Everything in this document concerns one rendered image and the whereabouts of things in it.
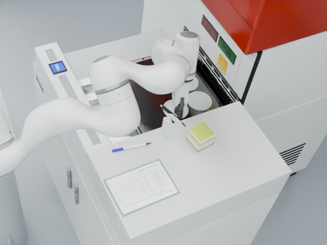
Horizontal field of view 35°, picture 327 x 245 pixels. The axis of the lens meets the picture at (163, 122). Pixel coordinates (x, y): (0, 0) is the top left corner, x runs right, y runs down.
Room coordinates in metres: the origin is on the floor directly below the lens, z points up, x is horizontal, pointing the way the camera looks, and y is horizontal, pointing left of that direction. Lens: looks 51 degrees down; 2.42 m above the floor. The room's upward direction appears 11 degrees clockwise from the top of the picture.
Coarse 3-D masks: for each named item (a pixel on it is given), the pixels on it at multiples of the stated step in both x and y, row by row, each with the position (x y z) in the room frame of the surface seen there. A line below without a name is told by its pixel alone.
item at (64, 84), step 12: (36, 48) 1.42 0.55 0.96; (48, 48) 1.44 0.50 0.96; (36, 60) 1.41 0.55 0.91; (48, 60) 1.37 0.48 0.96; (60, 60) 1.38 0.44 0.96; (48, 72) 1.31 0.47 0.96; (72, 72) 1.33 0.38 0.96; (48, 84) 1.30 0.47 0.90; (60, 84) 1.26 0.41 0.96; (72, 84) 1.27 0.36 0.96; (60, 96) 1.20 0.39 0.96; (72, 96) 1.22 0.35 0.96; (84, 96) 1.22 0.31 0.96; (72, 132) 1.09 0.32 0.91; (84, 132) 1.06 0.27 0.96; (96, 132) 1.07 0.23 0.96; (72, 144) 1.10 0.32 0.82; (84, 144) 1.01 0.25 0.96; (96, 144) 1.02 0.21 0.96; (108, 144) 1.03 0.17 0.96; (84, 156) 1.00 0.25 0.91; (84, 168) 1.00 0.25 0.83
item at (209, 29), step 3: (204, 18) 1.60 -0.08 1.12; (204, 21) 1.60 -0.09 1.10; (207, 21) 1.58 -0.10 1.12; (204, 24) 1.59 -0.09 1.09; (207, 24) 1.58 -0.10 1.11; (204, 27) 1.59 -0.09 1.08; (207, 27) 1.57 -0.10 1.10; (210, 27) 1.56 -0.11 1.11; (207, 30) 1.57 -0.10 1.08; (210, 30) 1.56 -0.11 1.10; (213, 30) 1.54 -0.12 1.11; (210, 33) 1.55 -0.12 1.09; (213, 33) 1.54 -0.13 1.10; (216, 33) 1.53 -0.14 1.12; (213, 36) 1.54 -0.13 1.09; (216, 36) 1.52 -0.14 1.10
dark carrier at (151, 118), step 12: (144, 60) 1.53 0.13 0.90; (132, 84) 1.38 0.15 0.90; (204, 84) 1.46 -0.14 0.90; (144, 96) 1.33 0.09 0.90; (156, 96) 1.34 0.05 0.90; (168, 96) 1.36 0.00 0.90; (144, 108) 1.27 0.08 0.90; (156, 108) 1.28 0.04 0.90; (192, 108) 1.31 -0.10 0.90; (144, 120) 1.21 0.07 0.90; (156, 120) 1.23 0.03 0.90; (180, 120) 1.25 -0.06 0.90; (144, 132) 1.16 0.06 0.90
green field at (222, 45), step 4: (220, 40) 1.50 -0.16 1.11; (220, 44) 1.49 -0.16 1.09; (224, 44) 1.47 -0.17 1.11; (224, 48) 1.47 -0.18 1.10; (228, 48) 1.45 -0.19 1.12; (224, 52) 1.46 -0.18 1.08; (228, 52) 1.45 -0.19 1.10; (232, 52) 1.43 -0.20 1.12; (228, 56) 1.44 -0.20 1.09; (232, 56) 1.43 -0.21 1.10; (232, 60) 1.42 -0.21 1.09
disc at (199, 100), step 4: (192, 92) 1.40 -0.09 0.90; (196, 92) 1.40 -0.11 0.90; (200, 92) 1.41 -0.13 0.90; (188, 96) 1.37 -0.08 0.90; (192, 96) 1.38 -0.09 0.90; (196, 96) 1.38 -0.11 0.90; (200, 96) 1.39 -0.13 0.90; (204, 96) 1.39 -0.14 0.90; (208, 96) 1.39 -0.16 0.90; (188, 100) 1.35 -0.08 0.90; (192, 100) 1.36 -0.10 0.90; (196, 100) 1.36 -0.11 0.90; (200, 100) 1.37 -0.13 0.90; (204, 100) 1.37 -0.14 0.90; (208, 100) 1.37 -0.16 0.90; (188, 104) 1.33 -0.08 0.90; (192, 104) 1.34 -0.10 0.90; (196, 104) 1.34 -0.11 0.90; (200, 104) 1.35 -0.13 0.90; (204, 104) 1.35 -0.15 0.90; (208, 104) 1.35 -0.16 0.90; (196, 108) 1.32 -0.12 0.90; (200, 108) 1.32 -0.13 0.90; (204, 108) 1.33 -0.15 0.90
